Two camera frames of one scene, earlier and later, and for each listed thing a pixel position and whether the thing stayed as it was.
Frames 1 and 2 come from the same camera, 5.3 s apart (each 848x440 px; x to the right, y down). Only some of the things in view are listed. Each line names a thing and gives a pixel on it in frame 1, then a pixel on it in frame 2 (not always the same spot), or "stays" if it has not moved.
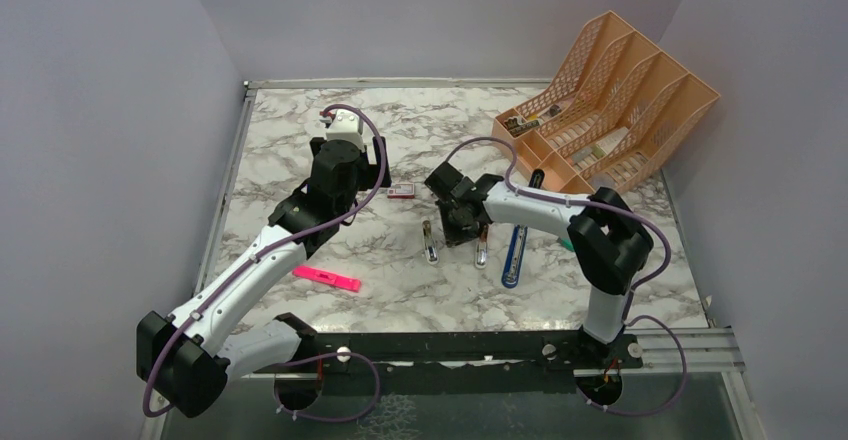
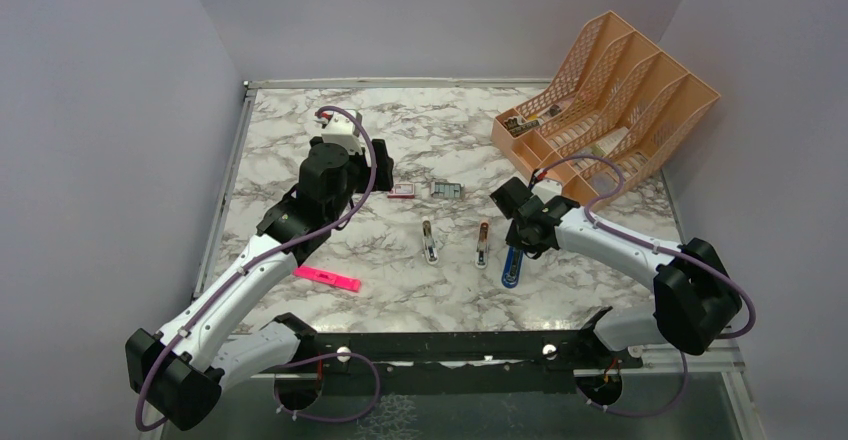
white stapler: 431,250 stays
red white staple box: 401,191 stays
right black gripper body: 456,228 → 516,237
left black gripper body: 367,178 stays
